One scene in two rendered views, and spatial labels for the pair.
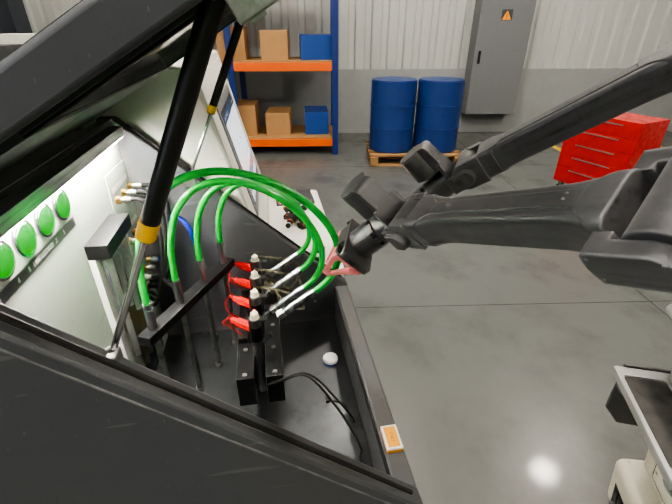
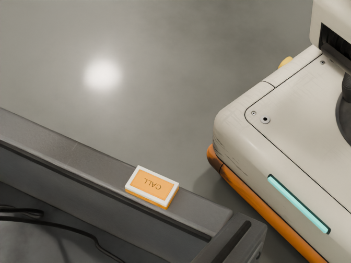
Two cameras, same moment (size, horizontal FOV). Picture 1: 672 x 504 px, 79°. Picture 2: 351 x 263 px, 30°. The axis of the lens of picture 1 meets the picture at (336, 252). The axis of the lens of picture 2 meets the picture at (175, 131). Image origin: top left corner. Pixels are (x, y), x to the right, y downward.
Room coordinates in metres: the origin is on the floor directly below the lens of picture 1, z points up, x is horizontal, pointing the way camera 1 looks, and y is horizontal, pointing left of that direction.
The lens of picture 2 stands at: (0.27, 0.15, 1.57)
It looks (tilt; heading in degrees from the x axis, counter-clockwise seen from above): 56 degrees down; 307
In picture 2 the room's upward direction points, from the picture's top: 1 degrees counter-clockwise
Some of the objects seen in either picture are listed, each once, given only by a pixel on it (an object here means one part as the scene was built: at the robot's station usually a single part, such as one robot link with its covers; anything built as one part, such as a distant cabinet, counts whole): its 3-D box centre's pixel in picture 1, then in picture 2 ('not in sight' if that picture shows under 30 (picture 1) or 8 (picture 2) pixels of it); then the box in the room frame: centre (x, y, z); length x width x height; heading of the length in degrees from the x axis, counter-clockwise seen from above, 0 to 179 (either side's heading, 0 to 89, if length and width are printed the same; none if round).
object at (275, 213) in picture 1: (298, 226); not in sight; (1.39, 0.14, 0.97); 0.70 x 0.22 x 0.03; 10
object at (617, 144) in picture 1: (604, 158); not in sight; (4.11, -2.74, 0.43); 0.70 x 0.46 x 0.86; 27
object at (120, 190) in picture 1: (138, 231); not in sight; (0.87, 0.47, 1.20); 0.13 x 0.03 x 0.31; 10
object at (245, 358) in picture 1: (262, 348); not in sight; (0.79, 0.19, 0.91); 0.34 x 0.10 x 0.15; 10
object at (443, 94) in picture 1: (414, 120); not in sight; (5.63, -1.05, 0.51); 1.20 x 0.85 x 1.02; 90
